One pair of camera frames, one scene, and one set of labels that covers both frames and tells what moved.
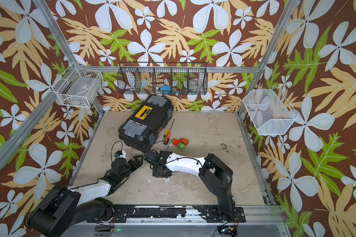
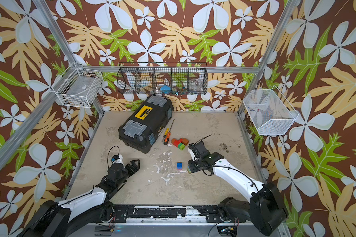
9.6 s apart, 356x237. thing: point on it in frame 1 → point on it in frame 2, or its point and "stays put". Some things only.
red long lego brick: (176, 142) stays put
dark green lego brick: (181, 146) stays put
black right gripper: (166, 175) → (191, 166)
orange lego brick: (185, 141) stays put
